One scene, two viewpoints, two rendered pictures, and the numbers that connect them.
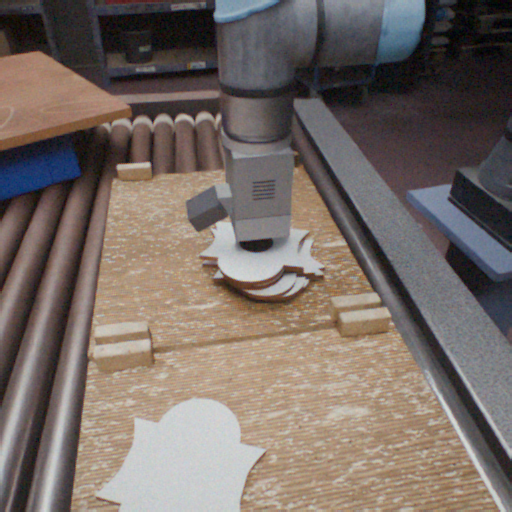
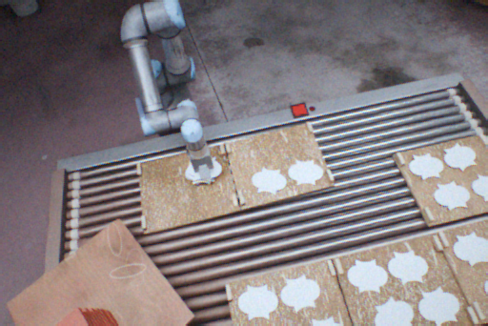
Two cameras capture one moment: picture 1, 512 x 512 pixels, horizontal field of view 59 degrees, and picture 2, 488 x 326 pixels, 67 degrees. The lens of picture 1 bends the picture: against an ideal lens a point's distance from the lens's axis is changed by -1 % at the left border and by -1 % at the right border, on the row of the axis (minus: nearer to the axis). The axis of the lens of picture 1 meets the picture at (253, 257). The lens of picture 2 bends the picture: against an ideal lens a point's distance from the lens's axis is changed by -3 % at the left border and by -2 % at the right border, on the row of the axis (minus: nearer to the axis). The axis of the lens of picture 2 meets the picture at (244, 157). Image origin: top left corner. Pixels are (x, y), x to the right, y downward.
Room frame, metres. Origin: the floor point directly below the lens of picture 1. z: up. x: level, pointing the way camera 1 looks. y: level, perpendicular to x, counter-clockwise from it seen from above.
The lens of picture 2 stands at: (0.21, 0.86, 2.38)
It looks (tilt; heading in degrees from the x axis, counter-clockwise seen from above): 57 degrees down; 274
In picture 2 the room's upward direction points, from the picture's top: 9 degrees counter-clockwise
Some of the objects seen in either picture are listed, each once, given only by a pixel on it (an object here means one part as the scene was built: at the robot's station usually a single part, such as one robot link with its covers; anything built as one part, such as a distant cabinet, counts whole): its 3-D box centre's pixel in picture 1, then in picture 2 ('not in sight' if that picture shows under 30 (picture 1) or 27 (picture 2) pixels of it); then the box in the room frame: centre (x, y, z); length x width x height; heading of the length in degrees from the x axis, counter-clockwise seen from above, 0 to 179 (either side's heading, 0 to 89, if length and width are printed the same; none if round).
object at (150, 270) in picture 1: (223, 237); (186, 187); (0.55, 0.05, 0.93); 0.41 x 0.35 x 0.02; 10
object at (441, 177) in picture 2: not in sight; (457, 176); (-0.60, 0.12, 0.94); 0.41 x 0.35 x 0.04; 9
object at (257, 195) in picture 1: (236, 177); (200, 161); (0.46, 0.02, 1.08); 0.12 x 0.09 x 0.16; 100
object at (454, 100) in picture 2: not in sight; (271, 141); (0.16, -0.17, 0.90); 1.95 x 0.05 x 0.05; 9
